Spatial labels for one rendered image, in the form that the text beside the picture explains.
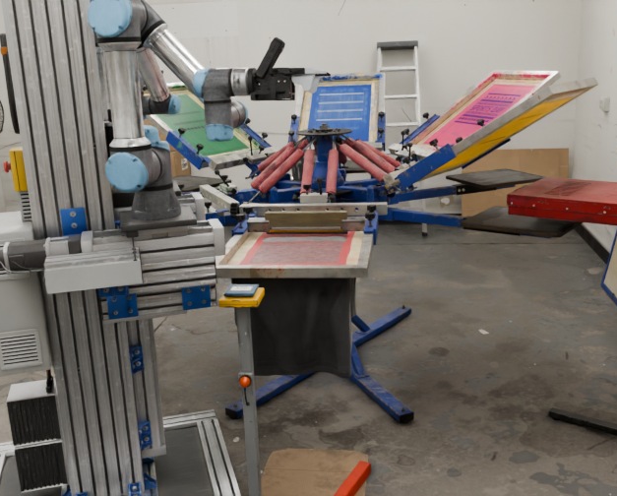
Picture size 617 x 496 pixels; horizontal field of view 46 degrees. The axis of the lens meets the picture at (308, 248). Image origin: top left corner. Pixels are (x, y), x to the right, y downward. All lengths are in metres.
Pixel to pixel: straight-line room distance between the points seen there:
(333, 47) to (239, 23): 0.93
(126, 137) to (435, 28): 5.34
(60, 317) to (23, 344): 0.14
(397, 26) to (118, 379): 5.22
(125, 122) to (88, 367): 0.90
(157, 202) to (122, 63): 0.42
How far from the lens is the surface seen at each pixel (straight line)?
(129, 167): 2.10
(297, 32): 7.26
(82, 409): 2.67
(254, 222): 3.18
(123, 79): 2.11
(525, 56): 7.27
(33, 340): 2.52
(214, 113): 2.03
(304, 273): 2.60
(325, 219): 3.14
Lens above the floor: 1.74
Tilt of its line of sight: 15 degrees down
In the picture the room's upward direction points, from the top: 2 degrees counter-clockwise
